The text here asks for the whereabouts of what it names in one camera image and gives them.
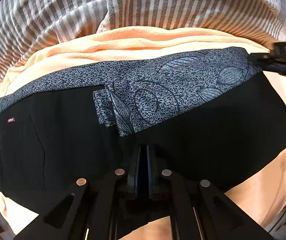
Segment black pants with patterned lining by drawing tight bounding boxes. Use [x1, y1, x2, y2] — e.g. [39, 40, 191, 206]
[0, 47, 286, 213]

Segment orange bed sheet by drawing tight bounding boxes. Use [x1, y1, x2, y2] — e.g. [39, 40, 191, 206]
[0, 27, 286, 227]

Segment grey striped duvet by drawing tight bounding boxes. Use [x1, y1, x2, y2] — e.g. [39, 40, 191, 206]
[0, 0, 286, 83]

